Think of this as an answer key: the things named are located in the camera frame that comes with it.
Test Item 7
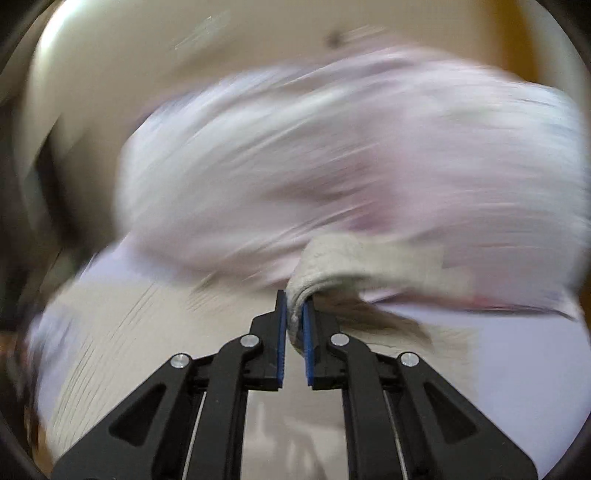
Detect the pink white garment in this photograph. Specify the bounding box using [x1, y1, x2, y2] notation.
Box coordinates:
[114, 46, 590, 347]

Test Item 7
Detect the lavender bed sheet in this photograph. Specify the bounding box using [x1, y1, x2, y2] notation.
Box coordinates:
[27, 242, 590, 479]

